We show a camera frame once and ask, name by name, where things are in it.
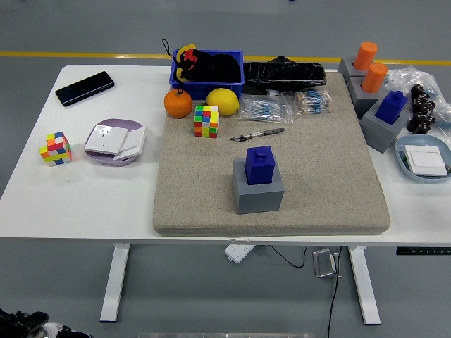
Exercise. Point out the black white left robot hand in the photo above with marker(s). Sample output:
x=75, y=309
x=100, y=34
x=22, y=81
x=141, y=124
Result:
x=21, y=324

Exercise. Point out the blue square seal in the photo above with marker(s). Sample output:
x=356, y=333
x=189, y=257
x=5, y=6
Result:
x=390, y=107
x=260, y=165

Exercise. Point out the grey cube seal holder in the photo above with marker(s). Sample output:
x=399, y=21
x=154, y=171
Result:
x=364, y=102
x=259, y=199
x=380, y=134
x=347, y=68

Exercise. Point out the orange cylinder seal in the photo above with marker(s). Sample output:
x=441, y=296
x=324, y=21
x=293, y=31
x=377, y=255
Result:
x=374, y=78
x=365, y=55

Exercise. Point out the white table leg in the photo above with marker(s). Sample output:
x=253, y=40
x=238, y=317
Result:
x=114, y=281
x=364, y=285

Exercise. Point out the twisted multicolour puzzle cube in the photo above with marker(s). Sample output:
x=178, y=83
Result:
x=55, y=149

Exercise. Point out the grey-brown fabric mat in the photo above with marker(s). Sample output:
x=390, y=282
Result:
x=197, y=190

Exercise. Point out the purple plate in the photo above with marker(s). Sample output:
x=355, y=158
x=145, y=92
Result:
x=121, y=123

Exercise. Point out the white power strip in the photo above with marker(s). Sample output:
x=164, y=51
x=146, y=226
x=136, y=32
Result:
x=239, y=253

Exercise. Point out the black smartphone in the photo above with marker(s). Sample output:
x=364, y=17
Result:
x=84, y=88

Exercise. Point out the orange fruit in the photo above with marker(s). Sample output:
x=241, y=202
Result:
x=178, y=104

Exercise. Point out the aligned multicolour puzzle cube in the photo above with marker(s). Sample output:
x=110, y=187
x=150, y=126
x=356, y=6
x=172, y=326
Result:
x=206, y=121

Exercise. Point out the blue plastic bin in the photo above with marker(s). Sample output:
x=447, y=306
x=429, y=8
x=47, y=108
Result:
x=204, y=89

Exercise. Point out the yellow lemon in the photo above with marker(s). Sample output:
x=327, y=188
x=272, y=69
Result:
x=222, y=101

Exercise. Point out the silver black pen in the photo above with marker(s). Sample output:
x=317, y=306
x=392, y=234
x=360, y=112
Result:
x=257, y=134

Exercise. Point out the clear bag of blue resistors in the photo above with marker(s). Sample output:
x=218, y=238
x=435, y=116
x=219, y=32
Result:
x=264, y=109

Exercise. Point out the black keyboard in plastic wrap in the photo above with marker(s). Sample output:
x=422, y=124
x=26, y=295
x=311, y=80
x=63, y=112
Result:
x=285, y=74

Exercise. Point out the clear bag of tan resistors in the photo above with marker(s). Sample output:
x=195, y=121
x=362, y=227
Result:
x=313, y=102

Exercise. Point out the black table control panel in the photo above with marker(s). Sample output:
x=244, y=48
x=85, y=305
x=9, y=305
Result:
x=423, y=251

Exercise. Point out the pile of dark knobs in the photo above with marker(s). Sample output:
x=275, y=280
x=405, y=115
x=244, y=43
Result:
x=421, y=112

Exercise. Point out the crumpled clear plastic bag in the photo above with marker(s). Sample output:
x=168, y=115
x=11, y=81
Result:
x=408, y=75

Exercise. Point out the white wall socket panel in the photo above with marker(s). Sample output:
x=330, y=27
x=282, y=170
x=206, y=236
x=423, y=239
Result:
x=105, y=140

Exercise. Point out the white switch panel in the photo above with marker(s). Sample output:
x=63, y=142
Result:
x=133, y=142
x=426, y=160

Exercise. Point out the silver metal bracket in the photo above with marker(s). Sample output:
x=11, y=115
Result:
x=324, y=264

